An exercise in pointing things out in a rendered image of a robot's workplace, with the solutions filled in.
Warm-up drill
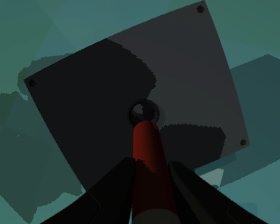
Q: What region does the dark red peg with white band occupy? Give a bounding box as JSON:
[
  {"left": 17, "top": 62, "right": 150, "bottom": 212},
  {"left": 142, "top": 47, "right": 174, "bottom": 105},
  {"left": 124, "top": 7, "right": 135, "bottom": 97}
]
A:
[{"left": 131, "top": 120, "right": 180, "bottom": 224}]

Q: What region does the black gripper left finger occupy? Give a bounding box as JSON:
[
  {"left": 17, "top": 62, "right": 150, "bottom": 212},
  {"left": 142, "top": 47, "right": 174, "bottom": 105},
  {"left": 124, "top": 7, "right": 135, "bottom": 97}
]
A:
[{"left": 42, "top": 156, "right": 136, "bottom": 224}]

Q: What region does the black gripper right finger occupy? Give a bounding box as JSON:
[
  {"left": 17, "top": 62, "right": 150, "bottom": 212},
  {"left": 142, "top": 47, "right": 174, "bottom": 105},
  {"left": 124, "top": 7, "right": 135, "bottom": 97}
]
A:
[{"left": 168, "top": 161, "right": 268, "bottom": 224}]

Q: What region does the dark grey sloped panel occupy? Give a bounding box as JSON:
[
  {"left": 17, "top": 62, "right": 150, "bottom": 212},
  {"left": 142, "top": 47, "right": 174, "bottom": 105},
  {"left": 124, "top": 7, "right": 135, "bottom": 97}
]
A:
[{"left": 24, "top": 0, "right": 249, "bottom": 192}]

